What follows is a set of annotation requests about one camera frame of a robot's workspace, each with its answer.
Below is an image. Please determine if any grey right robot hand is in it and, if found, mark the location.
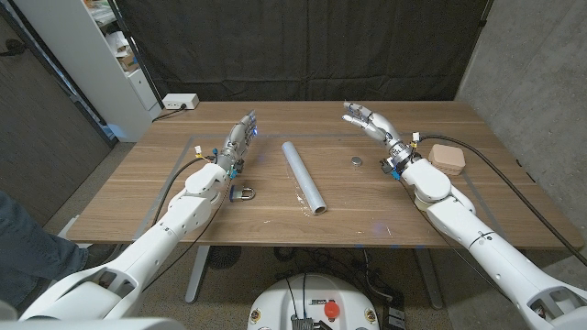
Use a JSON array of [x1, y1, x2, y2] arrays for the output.
[[341, 101, 417, 173]]

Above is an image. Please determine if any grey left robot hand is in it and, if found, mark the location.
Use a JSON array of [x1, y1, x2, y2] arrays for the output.
[[215, 108, 259, 179]]

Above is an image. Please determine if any plastic wrap roll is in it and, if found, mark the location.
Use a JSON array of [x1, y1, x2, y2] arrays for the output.
[[281, 140, 328, 216]]

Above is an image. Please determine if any pink jewelry box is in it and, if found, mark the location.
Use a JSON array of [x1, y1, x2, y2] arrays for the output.
[[427, 143, 467, 177]]

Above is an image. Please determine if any white power strip box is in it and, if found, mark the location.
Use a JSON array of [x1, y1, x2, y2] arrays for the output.
[[161, 93, 201, 111]]

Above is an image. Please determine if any cardboard box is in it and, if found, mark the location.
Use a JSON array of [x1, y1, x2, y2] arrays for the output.
[[116, 52, 140, 72]]

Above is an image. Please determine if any silver padlock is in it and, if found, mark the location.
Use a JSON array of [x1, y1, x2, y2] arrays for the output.
[[228, 183, 257, 204]]

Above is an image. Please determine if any black round floor object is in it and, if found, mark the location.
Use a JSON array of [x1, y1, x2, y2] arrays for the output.
[[206, 246, 243, 270]]

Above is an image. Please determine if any black backdrop curtain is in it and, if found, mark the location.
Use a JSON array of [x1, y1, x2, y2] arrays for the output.
[[114, 0, 494, 103]]

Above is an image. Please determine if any black backdrop stand pole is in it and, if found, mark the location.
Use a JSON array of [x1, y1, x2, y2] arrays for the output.
[[107, 0, 165, 110], [456, 0, 495, 100]]

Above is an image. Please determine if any white robot torso base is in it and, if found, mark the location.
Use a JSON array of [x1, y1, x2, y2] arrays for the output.
[[247, 273, 381, 330]]

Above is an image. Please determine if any white shelf cabinet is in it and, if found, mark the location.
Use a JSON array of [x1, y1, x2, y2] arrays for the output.
[[13, 0, 162, 143]]

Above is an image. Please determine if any black floor power strip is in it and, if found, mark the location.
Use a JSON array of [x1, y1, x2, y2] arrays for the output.
[[382, 292, 407, 330]]

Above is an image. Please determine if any person in blue jeans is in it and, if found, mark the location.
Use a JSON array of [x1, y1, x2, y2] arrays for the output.
[[0, 192, 91, 313]]

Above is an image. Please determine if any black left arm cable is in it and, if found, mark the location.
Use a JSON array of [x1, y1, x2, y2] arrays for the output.
[[153, 155, 216, 226]]

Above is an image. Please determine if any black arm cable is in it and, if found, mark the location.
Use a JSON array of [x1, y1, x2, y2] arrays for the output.
[[153, 155, 216, 226], [419, 134, 587, 267]]

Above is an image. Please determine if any black power strip cable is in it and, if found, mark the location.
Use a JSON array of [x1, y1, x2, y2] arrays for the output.
[[151, 104, 188, 123]]

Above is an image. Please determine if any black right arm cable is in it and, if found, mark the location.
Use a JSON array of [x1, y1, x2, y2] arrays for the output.
[[419, 134, 587, 267]]

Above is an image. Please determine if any black door handle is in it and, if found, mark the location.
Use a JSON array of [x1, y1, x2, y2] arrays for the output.
[[0, 38, 27, 57]]

